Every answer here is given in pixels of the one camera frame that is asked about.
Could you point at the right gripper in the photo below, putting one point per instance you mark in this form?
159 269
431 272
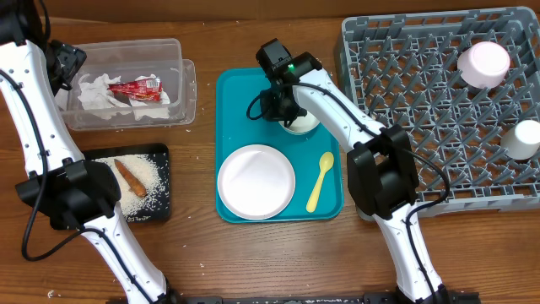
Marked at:
270 113

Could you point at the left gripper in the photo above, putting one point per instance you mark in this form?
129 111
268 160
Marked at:
71 57

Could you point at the cream bowl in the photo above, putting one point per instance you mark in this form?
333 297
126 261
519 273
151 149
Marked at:
301 125

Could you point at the white paper napkin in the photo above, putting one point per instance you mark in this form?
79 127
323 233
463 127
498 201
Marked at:
96 95

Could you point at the large white plate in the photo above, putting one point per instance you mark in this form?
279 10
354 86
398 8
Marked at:
256 182

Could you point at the red snack wrapper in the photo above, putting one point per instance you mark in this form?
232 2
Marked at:
143 89

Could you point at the pile of white rice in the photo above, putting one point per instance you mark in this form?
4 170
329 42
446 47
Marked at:
153 176

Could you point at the pink white bowl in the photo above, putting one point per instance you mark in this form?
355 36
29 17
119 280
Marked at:
484 65

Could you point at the cream cup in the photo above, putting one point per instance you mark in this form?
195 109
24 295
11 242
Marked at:
522 141

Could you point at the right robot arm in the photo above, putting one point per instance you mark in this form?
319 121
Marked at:
382 173

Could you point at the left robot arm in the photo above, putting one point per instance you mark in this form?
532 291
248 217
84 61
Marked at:
47 144

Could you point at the grey dishwasher rack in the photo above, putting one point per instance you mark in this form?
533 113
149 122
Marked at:
402 70

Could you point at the teal serving tray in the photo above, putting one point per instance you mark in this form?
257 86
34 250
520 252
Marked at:
236 88

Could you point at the yellow plastic spoon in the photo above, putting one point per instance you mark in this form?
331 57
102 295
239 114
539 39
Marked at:
325 165

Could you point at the black tray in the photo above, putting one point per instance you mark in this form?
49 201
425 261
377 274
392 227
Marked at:
83 190

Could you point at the clear plastic bin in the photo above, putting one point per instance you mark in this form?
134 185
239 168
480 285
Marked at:
133 60

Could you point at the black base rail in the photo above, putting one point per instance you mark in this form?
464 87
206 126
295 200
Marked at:
388 297

